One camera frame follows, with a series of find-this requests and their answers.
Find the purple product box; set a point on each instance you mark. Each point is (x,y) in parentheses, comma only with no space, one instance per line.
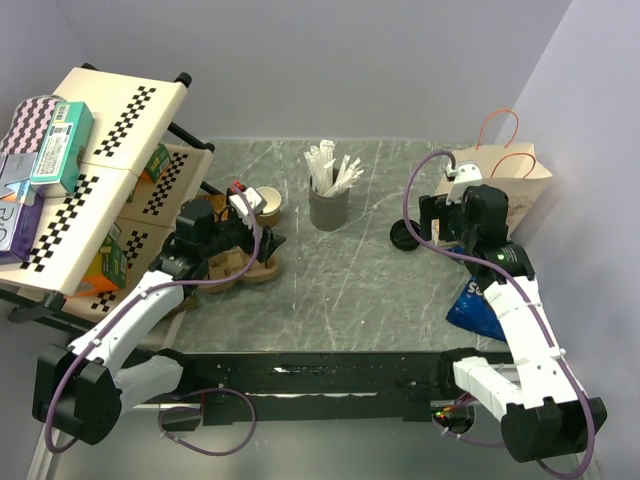
(19,224)

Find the black coffee cup lid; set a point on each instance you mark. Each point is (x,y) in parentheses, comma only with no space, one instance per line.
(401,238)

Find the silver grey small box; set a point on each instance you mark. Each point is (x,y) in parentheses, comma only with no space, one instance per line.
(16,170)

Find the brown paper takeout bag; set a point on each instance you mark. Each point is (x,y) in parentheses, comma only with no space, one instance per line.
(511,166)

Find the grey straw holder cup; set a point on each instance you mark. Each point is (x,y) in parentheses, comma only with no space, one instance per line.
(328,213)

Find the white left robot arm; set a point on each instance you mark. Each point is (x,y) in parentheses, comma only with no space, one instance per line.
(84,388)

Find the pink wavy patterned can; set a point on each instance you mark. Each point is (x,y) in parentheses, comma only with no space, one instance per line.
(29,125)

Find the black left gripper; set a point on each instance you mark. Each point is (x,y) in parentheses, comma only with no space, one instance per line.
(268,243)

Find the teal cardboard box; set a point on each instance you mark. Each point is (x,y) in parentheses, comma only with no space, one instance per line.
(56,169)

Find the green box middle shelf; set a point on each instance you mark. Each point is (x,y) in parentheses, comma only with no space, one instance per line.
(156,165)

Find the blue chips bag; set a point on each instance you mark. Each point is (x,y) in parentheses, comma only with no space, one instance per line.
(471,312)

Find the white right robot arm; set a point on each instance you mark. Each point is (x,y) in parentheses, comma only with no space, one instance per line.
(546,412)

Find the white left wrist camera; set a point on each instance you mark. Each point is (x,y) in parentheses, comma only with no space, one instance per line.
(247,203)

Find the green orange box lower shelf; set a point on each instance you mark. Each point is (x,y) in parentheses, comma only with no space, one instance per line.
(107,272)

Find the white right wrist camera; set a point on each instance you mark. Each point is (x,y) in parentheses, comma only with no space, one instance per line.
(461,176)

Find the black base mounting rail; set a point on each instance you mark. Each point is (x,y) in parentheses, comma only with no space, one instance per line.
(298,386)

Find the cream checkered shelf rack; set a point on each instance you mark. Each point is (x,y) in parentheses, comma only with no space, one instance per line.
(132,116)

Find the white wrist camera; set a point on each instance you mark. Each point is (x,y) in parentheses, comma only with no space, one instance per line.
(461,176)
(247,203)

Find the cardboard cup carrier tray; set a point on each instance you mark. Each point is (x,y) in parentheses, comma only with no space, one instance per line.
(231,262)

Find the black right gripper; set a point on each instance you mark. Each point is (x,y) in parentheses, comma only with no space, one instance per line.
(434,207)

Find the paper coffee cup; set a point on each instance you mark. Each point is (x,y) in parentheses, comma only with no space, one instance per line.
(270,215)

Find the orange snack bag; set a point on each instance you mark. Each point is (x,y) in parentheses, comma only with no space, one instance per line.
(219,205)

